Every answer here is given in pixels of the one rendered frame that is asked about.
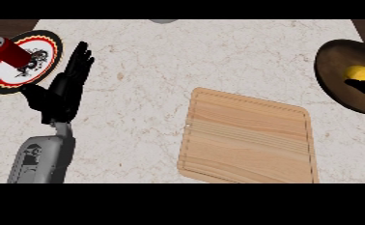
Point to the dark brown pan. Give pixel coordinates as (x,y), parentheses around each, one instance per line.
(337,71)

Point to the white plate with dragon print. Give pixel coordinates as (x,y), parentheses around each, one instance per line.
(40,55)

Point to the yellow lemon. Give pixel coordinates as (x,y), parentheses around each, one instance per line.
(355,72)

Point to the red can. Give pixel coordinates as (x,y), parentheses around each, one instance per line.
(12,53)

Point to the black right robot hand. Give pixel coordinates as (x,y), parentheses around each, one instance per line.
(357,84)

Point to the wooden cutting board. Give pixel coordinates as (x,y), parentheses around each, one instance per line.
(247,138)

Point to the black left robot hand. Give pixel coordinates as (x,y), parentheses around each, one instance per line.
(67,84)

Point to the grey rounded object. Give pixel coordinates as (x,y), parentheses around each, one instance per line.
(163,21)

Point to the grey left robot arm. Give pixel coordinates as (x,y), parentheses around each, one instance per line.
(40,158)

